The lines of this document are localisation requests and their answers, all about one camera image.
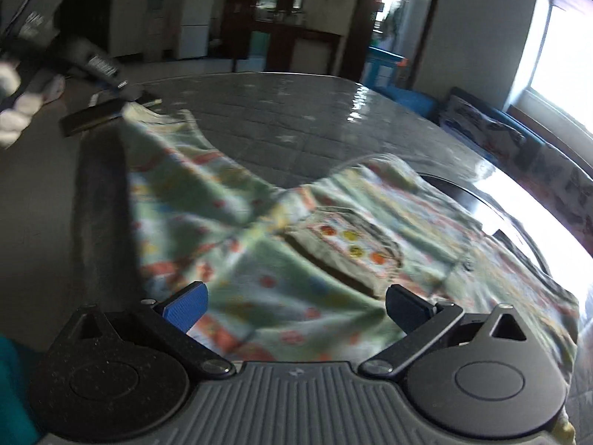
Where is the blue small cabinet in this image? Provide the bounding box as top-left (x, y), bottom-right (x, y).
top-left (361, 46), bottom-right (408, 89)

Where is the butterfly print cushion left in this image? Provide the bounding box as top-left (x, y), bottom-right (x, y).
top-left (438, 95), bottom-right (526, 164)

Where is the window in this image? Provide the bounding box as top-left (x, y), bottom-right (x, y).
top-left (530, 0), bottom-right (592, 128)

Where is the blue sofa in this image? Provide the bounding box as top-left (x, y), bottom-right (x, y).
top-left (377, 85), bottom-right (592, 225)

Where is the butterfly print cushion right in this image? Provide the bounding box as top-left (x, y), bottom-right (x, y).
top-left (519, 144), bottom-right (593, 254)

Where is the dark wooden cabinet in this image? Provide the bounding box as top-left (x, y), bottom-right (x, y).
top-left (219, 0), bottom-right (341, 75)

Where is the white refrigerator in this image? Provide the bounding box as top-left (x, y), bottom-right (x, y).
top-left (176, 0), bottom-right (214, 59)

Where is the teal fabric bag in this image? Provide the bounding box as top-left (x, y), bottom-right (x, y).
top-left (0, 336), bottom-right (40, 445)

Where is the colourful patterned baby garment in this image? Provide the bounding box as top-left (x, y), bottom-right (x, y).
top-left (117, 101), bottom-right (581, 445)

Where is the white gloved hand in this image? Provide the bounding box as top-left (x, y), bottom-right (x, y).
top-left (0, 59), bottom-right (65, 150)

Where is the butterfly print cushion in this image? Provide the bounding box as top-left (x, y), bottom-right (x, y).
top-left (438, 95), bottom-right (526, 164)
top-left (519, 144), bottom-right (593, 254)

